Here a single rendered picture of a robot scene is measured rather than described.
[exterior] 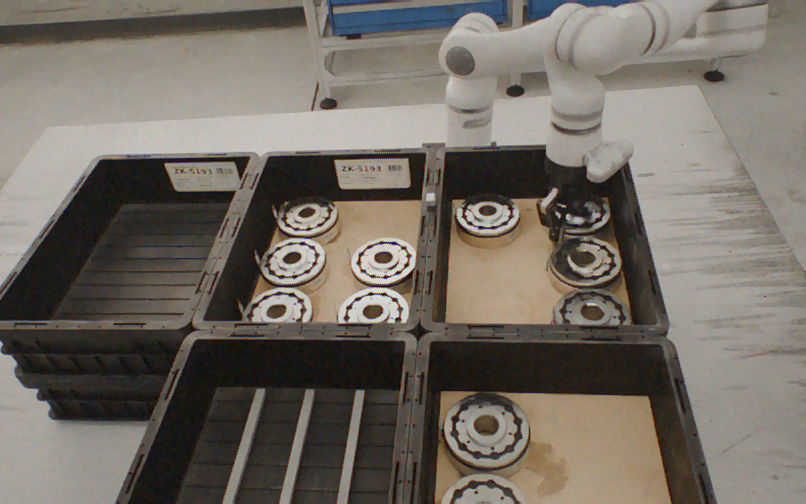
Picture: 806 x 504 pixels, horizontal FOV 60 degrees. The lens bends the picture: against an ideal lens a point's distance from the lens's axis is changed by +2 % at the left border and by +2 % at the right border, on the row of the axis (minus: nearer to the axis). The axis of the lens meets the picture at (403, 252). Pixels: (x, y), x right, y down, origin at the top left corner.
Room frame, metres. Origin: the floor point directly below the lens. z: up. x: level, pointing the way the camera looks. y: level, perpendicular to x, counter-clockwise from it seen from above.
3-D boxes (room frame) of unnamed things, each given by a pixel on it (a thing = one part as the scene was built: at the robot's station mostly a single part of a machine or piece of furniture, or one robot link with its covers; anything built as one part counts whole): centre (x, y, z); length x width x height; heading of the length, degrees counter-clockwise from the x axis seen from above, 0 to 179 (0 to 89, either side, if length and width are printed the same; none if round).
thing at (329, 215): (0.90, 0.15, 0.86); 0.10 x 0.10 x 0.01
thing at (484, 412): (0.46, -0.07, 0.86); 0.05 x 0.05 x 0.01
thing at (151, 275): (0.83, 0.40, 0.87); 0.40 x 0.30 x 0.11; 170
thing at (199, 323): (0.78, 0.11, 0.92); 0.40 x 0.30 x 0.02; 170
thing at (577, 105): (0.81, -0.26, 1.12); 0.09 x 0.07 x 0.15; 30
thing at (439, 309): (0.73, -0.19, 0.87); 0.40 x 0.30 x 0.11; 170
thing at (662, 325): (0.73, -0.19, 0.92); 0.40 x 0.30 x 0.02; 170
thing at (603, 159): (0.79, -0.27, 1.02); 0.11 x 0.09 x 0.06; 41
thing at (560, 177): (0.81, -0.26, 0.95); 0.08 x 0.08 x 0.09
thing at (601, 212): (0.83, -0.28, 0.86); 0.10 x 0.10 x 0.01
